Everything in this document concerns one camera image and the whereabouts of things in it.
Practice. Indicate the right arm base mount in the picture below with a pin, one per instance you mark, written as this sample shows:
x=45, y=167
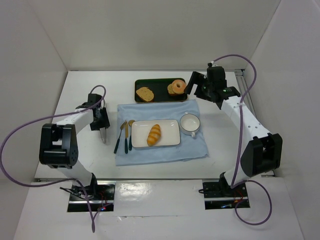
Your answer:
x=216, y=199

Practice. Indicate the gold spoon green handle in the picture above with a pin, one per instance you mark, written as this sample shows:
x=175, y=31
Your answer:
x=130, y=123

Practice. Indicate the glazed ring donut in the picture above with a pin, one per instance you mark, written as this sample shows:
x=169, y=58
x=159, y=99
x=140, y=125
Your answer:
x=178, y=86

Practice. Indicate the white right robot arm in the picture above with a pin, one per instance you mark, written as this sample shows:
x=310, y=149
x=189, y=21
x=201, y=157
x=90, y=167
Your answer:
x=229, y=105

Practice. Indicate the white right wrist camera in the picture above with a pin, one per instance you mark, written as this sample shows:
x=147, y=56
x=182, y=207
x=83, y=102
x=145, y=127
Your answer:
x=212, y=63

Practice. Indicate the round brown bun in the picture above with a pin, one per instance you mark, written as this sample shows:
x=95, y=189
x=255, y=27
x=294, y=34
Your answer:
x=170, y=90

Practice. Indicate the toast bread slice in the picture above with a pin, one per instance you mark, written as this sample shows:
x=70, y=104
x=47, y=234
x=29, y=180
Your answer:
x=145, y=94

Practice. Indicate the white ceramic cup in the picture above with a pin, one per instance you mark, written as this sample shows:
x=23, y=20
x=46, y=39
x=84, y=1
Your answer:
x=189, y=124

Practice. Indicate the dark green rectangular tray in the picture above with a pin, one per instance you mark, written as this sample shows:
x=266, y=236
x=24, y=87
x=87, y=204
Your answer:
x=159, y=87

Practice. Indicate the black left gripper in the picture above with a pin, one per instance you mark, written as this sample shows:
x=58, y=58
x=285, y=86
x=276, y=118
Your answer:
x=100, y=125

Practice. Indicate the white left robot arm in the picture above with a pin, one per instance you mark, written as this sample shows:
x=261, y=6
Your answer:
x=59, y=146

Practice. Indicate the white rectangular plate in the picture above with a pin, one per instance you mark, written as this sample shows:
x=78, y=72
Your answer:
x=169, y=133

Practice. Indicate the golden bread roll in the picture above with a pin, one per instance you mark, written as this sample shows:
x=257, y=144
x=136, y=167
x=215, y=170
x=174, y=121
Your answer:
x=154, y=135

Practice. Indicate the metal food tongs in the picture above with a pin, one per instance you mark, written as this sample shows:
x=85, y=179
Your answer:
x=103, y=134

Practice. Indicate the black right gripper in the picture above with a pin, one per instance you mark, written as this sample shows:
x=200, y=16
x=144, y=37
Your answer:
x=197, y=84

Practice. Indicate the gold knife green handle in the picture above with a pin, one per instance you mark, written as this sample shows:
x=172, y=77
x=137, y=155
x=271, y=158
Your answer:
x=126, y=148

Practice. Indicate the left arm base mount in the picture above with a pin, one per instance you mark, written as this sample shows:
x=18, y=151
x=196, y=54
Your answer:
x=102, y=200

